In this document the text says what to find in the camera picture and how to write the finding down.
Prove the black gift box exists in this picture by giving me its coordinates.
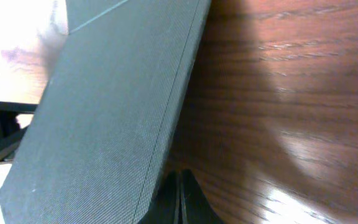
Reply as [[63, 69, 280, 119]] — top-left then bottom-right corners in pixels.
[[0, 0, 211, 224]]

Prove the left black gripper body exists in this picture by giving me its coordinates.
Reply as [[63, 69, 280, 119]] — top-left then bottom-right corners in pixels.
[[0, 101, 37, 161]]

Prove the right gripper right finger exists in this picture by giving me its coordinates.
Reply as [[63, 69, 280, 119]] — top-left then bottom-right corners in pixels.
[[180, 169, 224, 224]]

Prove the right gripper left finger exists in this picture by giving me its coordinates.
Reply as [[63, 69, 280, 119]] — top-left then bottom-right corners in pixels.
[[138, 171, 180, 224]]

